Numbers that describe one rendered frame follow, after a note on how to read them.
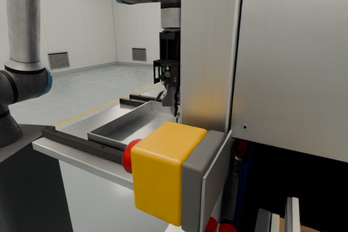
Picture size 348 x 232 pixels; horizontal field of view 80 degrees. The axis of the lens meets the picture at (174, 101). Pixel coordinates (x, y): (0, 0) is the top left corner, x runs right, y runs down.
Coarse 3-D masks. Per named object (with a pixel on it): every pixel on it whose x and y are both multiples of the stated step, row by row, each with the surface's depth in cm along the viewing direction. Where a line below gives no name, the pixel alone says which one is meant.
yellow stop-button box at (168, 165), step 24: (144, 144) 20; (168, 144) 20; (192, 144) 20; (216, 144) 20; (144, 168) 19; (168, 168) 18; (192, 168) 16; (144, 192) 20; (168, 192) 18; (192, 192) 17; (168, 216) 19; (192, 216) 18
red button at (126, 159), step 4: (136, 140) 23; (140, 140) 24; (128, 144) 23; (132, 144) 23; (128, 148) 23; (124, 152) 23; (128, 152) 22; (124, 156) 22; (128, 156) 22; (124, 160) 22; (128, 160) 22; (124, 164) 22; (128, 164) 22; (124, 168) 23; (128, 168) 22; (128, 172) 23
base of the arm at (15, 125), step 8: (8, 112) 68; (0, 120) 65; (8, 120) 67; (0, 128) 64; (8, 128) 66; (16, 128) 69; (0, 136) 64; (8, 136) 66; (16, 136) 68; (0, 144) 64; (8, 144) 66
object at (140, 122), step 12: (144, 108) 66; (156, 108) 68; (168, 108) 66; (120, 120) 56; (132, 120) 61; (144, 120) 62; (156, 120) 62; (168, 120) 62; (96, 132) 49; (108, 132) 53; (120, 132) 54; (132, 132) 54; (144, 132) 54; (108, 144) 45; (120, 144) 43
